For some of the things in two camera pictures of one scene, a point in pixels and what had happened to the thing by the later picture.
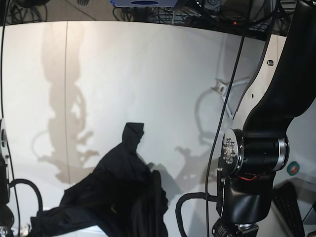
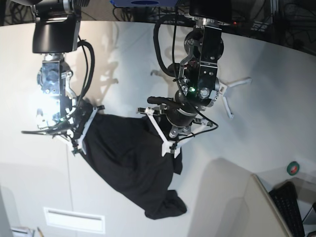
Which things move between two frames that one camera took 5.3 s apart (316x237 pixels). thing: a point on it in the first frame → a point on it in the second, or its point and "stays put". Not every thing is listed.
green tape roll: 293,168 stays put
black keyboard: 286,202 stays put
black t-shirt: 122,196 → 129,150
